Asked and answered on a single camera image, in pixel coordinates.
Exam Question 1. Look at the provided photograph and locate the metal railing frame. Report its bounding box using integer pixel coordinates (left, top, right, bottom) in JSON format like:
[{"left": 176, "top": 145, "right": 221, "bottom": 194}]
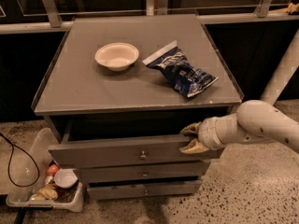
[{"left": 0, "top": 0, "right": 298, "bottom": 35}]

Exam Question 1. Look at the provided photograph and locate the grey middle drawer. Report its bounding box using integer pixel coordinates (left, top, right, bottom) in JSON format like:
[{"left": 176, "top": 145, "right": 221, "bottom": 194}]
[{"left": 75, "top": 161, "right": 210, "bottom": 184}]

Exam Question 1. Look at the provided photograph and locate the grey bottom drawer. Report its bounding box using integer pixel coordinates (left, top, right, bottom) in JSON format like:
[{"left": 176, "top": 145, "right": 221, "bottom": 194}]
[{"left": 87, "top": 180, "right": 201, "bottom": 200}]

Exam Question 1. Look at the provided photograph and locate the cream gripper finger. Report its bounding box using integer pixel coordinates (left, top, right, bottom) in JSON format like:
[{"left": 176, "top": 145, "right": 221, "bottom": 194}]
[
  {"left": 180, "top": 122, "right": 201, "bottom": 135},
  {"left": 179, "top": 138, "right": 209, "bottom": 154}
]

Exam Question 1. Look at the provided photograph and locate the red apple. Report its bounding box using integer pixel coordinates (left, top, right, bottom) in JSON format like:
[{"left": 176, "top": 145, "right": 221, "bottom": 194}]
[{"left": 46, "top": 164, "right": 59, "bottom": 176}]

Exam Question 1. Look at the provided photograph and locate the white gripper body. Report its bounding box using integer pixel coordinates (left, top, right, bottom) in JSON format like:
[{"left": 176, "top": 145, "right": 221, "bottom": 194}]
[{"left": 198, "top": 117, "right": 225, "bottom": 150}]

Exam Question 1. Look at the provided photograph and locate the small white bowl in bin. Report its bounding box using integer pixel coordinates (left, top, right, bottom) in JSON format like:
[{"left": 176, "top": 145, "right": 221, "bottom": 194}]
[{"left": 54, "top": 169, "right": 78, "bottom": 189}]

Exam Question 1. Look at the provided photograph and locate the grey top drawer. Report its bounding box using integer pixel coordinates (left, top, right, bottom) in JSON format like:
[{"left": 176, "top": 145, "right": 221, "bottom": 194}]
[{"left": 49, "top": 119, "right": 222, "bottom": 169}]

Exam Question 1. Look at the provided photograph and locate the clear plastic bin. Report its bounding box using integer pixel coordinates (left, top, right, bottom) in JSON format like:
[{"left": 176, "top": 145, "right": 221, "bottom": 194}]
[{"left": 6, "top": 128, "right": 84, "bottom": 212}]

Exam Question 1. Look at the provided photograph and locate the grey drawer cabinet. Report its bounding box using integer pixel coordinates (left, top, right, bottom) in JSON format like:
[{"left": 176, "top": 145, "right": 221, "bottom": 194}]
[{"left": 33, "top": 15, "right": 243, "bottom": 188}]

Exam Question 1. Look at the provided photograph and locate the grey drawer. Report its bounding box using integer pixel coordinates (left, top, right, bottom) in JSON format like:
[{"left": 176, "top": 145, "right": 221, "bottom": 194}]
[
  {"left": 87, "top": 180, "right": 201, "bottom": 200},
  {"left": 49, "top": 119, "right": 222, "bottom": 169},
  {"left": 75, "top": 161, "right": 210, "bottom": 184}
]

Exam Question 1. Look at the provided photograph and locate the black cable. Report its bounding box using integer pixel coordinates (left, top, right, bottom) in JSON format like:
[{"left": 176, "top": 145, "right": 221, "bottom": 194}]
[{"left": 0, "top": 132, "right": 41, "bottom": 188}]

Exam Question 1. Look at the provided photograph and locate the blue chip bag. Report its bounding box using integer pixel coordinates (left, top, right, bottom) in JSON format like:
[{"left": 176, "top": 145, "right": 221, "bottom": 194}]
[{"left": 143, "top": 41, "right": 218, "bottom": 98}]

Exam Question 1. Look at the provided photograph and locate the yellow snack in bin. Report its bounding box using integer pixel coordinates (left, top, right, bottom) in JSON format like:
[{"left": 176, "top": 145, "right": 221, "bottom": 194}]
[{"left": 31, "top": 184, "right": 58, "bottom": 201}]

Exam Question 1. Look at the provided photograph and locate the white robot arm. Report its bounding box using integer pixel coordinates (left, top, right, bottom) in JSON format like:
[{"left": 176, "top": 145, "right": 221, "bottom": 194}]
[{"left": 179, "top": 31, "right": 299, "bottom": 154}]

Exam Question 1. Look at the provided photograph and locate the white paper bowl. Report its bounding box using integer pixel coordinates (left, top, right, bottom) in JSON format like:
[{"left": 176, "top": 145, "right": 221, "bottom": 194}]
[{"left": 94, "top": 43, "right": 139, "bottom": 72}]

